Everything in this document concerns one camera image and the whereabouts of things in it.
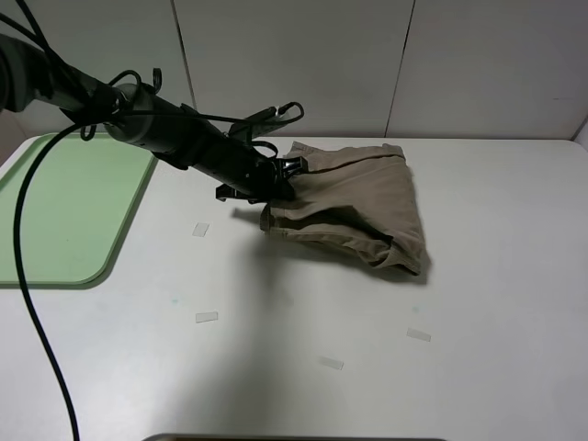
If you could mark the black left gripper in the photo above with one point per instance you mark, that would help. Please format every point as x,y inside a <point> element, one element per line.
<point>259,181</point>

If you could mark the khaki shorts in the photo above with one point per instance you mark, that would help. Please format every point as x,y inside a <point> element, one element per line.
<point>356,200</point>

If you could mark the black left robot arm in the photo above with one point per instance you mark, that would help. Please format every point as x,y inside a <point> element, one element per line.
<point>136,115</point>

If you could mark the green plastic tray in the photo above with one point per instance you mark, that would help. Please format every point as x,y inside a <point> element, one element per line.
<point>78,208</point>

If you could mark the clear tape strip upper left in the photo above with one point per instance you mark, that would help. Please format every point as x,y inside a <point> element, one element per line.
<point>200,230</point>

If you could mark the clear tape strip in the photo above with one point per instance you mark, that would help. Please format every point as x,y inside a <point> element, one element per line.
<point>331,363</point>
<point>419,335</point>
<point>200,230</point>
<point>210,316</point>

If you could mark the clear tape strip lower left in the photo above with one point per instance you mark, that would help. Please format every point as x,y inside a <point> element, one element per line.
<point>210,316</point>

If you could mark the clear tape strip bottom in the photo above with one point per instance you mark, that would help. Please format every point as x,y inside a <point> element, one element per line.
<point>331,363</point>

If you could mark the clear tape strip right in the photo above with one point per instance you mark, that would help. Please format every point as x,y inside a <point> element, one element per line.
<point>419,335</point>

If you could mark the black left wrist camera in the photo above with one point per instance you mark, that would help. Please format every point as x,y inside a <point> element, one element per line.
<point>257,125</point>

